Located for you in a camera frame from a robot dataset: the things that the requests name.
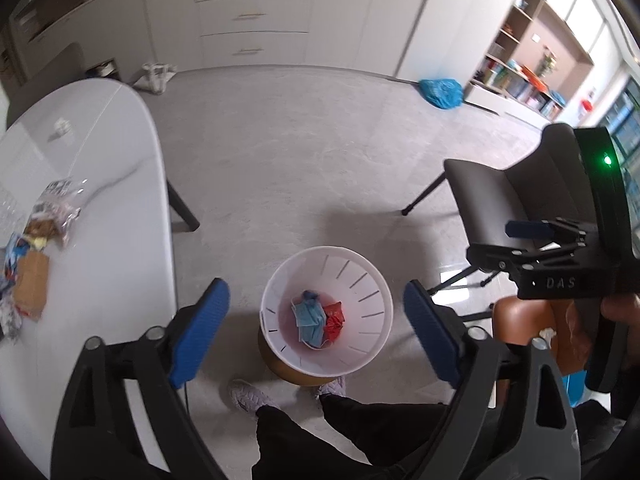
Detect white drawer cabinet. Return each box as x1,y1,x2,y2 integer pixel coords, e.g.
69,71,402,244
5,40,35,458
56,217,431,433
143,0,424,76

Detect white slotted trash bin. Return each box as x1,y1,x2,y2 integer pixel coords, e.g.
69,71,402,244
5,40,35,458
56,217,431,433
259,246,394,384

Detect open shelf unit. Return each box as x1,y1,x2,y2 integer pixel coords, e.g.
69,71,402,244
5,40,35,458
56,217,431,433
464,0,593,128

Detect person's black trouser legs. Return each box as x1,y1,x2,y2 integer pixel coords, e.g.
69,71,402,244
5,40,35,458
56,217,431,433
249,392,461,480

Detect blue patterned snack wrapper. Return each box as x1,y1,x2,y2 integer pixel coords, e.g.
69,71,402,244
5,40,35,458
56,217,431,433
0,233,32,296

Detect small white crumpled paper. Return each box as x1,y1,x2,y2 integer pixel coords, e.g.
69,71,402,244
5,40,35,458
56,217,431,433
49,118,74,142

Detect blue foil wrapper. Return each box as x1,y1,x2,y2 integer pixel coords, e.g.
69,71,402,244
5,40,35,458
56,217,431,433
292,290,326,350

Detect blue mop head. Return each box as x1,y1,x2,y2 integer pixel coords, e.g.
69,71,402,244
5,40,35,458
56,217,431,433
418,78,463,110

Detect black white patterned wrapper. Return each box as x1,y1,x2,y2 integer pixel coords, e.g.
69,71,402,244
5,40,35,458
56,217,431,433
0,295,23,341

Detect red snack wrapper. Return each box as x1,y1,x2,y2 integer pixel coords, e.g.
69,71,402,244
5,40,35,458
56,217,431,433
323,301,345,344

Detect person's right hand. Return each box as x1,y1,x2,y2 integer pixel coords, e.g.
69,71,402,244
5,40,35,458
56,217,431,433
601,294,640,333

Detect brown paper bag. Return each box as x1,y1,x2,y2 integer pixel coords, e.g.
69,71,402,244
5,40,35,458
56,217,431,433
13,250,49,321

